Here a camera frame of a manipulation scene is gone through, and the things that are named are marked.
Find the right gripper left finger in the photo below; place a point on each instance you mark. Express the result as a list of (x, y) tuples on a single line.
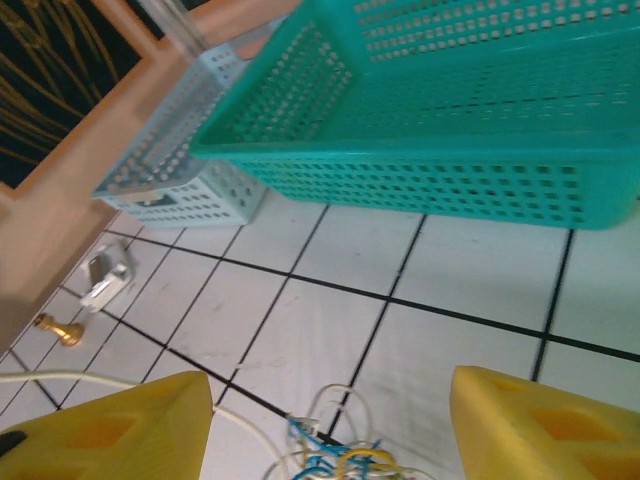
[(100, 440)]

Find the light blue plastic basket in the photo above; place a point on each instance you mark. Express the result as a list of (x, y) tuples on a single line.
[(200, 200)]

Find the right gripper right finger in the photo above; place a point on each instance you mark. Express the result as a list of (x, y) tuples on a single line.
[(540, 440)]

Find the aluminium corner post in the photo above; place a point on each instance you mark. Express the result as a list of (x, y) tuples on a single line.
[(175, 25)]

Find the small clear plastic holder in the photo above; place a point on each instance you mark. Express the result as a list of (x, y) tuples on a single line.
[(107, 280)]

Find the teal plastic basket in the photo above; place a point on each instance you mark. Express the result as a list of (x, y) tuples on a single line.
[(450, 125)]

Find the small brass fitting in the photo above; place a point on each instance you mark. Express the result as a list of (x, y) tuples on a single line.
[(65, 332)]

